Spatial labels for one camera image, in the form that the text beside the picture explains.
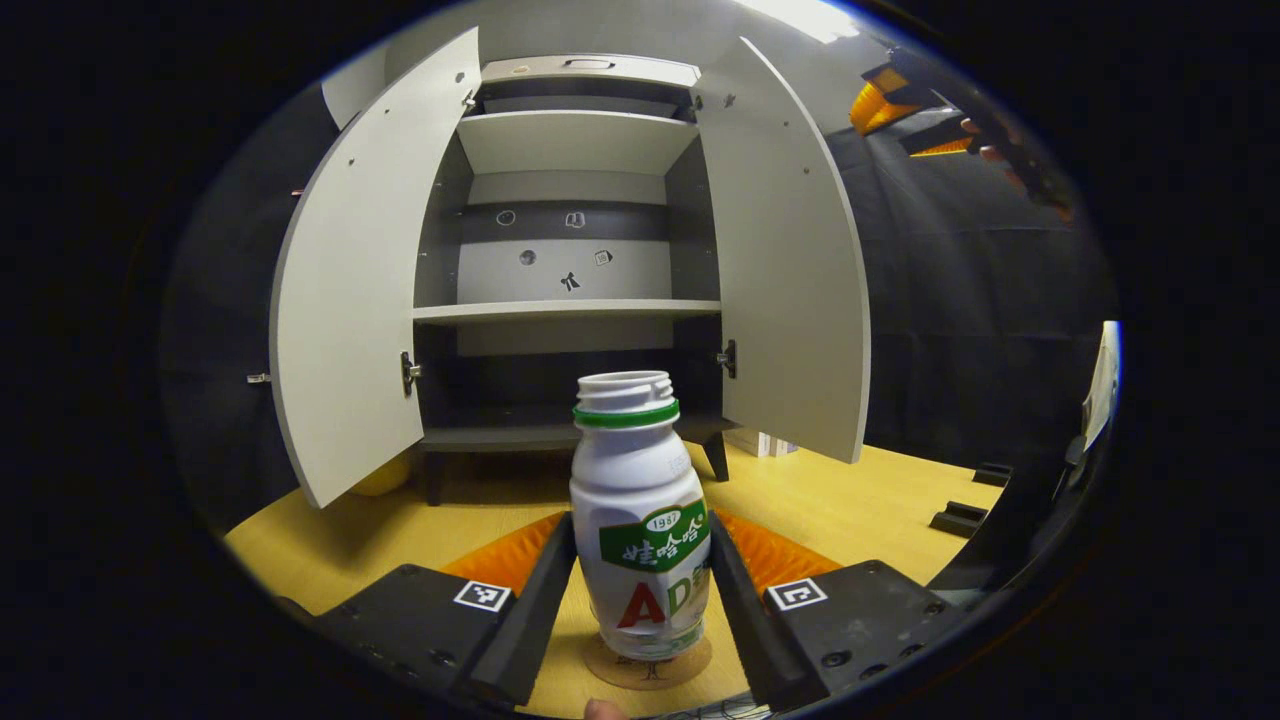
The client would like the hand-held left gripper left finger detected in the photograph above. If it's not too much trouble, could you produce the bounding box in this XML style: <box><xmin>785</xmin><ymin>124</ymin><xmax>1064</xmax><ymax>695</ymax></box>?
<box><xmin>300</xmin><ymin>510</ymin><xmax>579</xmax><ymax>711</ymax></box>

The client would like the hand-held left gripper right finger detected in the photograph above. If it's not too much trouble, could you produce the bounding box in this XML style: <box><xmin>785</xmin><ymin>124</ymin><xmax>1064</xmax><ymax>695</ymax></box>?
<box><xmin>705</xmin><ymin>508</ymin><xmax>956</xmax><ymax>713</ymax></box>

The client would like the round wooden coaster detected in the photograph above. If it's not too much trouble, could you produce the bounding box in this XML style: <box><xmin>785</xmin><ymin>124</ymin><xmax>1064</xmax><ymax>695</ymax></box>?
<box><xmin>585</xmin><ymin>630</ymin><xmax>714</xmax><ymax>692</ymax></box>

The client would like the white bottle with green label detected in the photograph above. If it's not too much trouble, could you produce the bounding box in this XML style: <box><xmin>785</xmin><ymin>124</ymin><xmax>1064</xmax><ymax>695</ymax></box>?
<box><xmin>568</xmin><ymin>370</ymin><xmax>713</xmax><ymax>663</ymax></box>

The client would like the white door with box sticker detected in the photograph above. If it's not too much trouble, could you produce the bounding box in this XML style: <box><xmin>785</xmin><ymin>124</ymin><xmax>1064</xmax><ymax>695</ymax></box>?
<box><xmin>695</xmin><ymin>37</ymin><xmax>873</xmax><ymax>466</ymax></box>

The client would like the white grey cabinet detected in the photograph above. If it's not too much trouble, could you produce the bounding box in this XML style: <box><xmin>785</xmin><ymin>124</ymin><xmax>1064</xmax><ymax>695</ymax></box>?
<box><xmin>413</xmin><ymin>55</ymin><xmax>746</xmax><ymax>508</ymax></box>

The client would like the white door with checkered sticker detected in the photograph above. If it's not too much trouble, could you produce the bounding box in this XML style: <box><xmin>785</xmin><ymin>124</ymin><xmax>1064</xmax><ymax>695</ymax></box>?
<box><xmin>270</xmin><ymin>27</ymin><xmax>483</xmax><ymax>511</ymax></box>

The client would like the white cabinet drawer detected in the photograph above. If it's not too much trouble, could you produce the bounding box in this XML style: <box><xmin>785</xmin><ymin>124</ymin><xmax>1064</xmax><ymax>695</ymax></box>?
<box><xmin>480</xmin><ymin>55</ymin><xmax>703</xmax><ymax>89</ymax></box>

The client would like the black backdrop cloth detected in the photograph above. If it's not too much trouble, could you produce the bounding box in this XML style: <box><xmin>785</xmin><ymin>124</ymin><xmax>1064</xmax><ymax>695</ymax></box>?
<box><xmin>160</xmin><ymin>85</ymin><xmax>346</xmax><ymax>531</ymax></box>
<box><xmin>825</xmin><ymin>45</ymin><xmax>1116</xmax><ymax>471</ymax></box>

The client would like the yellow round object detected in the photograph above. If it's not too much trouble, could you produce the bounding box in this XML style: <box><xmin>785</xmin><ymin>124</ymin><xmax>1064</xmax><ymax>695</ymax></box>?
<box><xmin>350</xmin><ymin>452</ymin><xmax>413</xmax><ymax>499</ymax></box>

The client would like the white panel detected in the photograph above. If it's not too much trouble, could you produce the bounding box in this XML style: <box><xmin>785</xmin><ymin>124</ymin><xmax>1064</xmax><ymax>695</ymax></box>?
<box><xmin>1083</xmin><ymin>320</ymin><xmax>1122</xmax><ymax>453</ymax></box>

